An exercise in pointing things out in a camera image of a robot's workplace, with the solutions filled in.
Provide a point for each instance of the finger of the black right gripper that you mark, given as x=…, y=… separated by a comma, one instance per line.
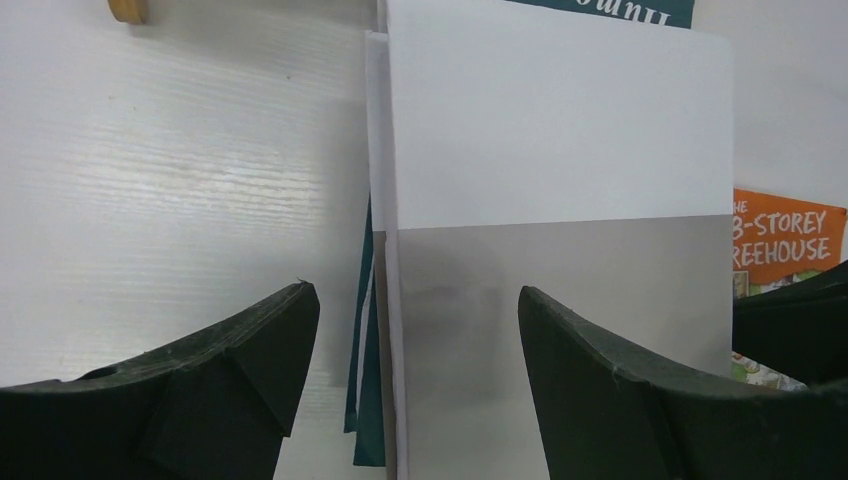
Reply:
x=799, y=330

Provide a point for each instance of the large grey white book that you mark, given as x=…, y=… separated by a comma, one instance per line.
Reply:
x=556, y=232

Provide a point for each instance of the wooden book rack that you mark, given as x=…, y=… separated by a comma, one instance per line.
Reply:
x=133, y=12

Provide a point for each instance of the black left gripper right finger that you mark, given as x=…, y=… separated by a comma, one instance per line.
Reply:
x=608, y=408

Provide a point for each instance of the orange Treehouse book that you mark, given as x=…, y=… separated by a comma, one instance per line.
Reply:
x=778, y=241

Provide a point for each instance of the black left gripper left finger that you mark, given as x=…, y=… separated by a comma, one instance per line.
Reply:
x=216, y=404

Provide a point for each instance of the teal book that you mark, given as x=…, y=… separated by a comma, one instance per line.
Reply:
x=368, y=364

